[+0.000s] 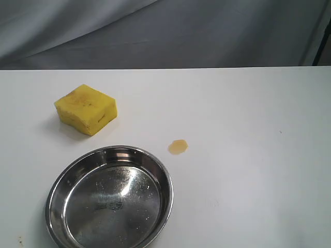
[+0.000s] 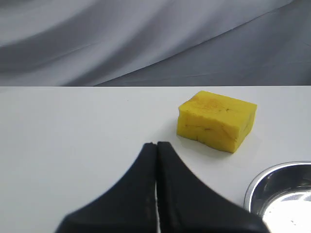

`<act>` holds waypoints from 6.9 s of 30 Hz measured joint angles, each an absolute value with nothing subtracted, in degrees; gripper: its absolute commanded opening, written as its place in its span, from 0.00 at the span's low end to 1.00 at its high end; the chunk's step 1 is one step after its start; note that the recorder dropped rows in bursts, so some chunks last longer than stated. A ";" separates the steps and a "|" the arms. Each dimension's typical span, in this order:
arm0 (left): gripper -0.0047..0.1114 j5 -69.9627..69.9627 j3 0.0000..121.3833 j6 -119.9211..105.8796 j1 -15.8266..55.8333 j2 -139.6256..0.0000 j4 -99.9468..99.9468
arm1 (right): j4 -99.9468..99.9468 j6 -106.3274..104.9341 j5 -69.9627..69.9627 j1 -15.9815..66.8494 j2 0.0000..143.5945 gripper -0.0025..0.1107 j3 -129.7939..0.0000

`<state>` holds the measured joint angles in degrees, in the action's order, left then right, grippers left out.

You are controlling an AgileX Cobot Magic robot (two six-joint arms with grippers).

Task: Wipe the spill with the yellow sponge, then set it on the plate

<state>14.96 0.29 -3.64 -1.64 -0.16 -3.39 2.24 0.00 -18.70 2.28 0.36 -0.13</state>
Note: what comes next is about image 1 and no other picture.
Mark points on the grey fabric backdrop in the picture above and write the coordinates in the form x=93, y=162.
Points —
x=160, y=34

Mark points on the yellow sponge block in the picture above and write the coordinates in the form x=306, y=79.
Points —
x=86, y=109

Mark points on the round stainless steel bowl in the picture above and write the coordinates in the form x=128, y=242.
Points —
x=115, y=196

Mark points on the amber liquid spill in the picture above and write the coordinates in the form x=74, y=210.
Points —
x=177, y=147

